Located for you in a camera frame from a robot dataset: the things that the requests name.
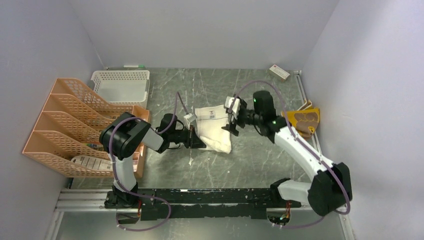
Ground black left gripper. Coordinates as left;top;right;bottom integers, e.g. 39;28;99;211
168;125;207;150

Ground white terry towel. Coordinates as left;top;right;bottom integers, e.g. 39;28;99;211
195;104;232;154

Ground yellow grey patterned towel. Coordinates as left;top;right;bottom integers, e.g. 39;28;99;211
281;99;321;140

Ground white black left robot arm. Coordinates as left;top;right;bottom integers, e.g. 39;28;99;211
99;112;207;208

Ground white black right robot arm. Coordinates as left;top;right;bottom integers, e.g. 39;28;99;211
223;90;353;216

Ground orange compartment organiser tray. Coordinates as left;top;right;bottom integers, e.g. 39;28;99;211
130;105;152;179

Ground white red small box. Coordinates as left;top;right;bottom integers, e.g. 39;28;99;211
267;64;291;82

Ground white perforated plastic basket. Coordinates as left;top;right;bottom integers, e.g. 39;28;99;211
91;70;150;108

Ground white green marker pen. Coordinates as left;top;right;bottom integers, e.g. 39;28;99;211
123;64;145;69

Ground white packet in file rack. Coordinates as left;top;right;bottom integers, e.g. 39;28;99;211
70;155;113;172

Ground orange mesh file rack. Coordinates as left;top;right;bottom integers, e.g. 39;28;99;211
22;78;134;178

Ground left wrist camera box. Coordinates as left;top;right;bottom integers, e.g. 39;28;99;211
183;113;197;129

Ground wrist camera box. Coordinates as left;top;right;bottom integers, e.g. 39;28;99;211
183;113;197;129
224;96;241;118

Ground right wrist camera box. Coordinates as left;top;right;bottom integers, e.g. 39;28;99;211
224;96;241;118

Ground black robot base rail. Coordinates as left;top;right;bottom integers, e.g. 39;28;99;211
103;188;301;221

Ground aluminium frame rail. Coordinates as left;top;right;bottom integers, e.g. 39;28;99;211
44;188;357;240

